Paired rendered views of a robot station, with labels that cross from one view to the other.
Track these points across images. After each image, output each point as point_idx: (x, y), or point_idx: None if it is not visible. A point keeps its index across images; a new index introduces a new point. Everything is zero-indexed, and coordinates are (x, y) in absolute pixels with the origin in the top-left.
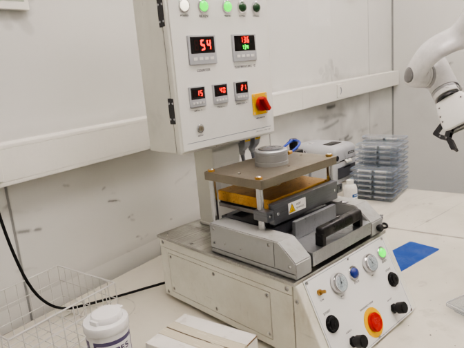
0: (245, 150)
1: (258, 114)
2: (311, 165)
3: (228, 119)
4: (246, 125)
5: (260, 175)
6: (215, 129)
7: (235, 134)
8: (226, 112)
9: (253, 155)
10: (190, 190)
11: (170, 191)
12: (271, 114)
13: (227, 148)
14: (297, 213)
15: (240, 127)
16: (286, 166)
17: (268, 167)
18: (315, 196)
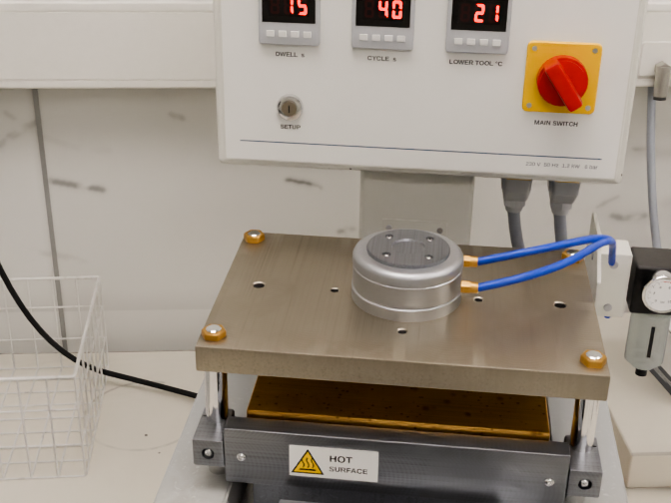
0: (521, 201)
1: (545, 111)
2: (454, 368)
3: (409, 101)
4: (482, 135)
5: (261, 322)
6: (350, 121)
7: (431, 152)
8: (400, 81)
9: (557, 224)
10: (569, 224)
11: (491, 207)
12: (614, 122)
13: (422, 182)
14: (333, 485)
15: (456, 136)
16: (394, 327)
17: (355, 304)
18: (433, 466)
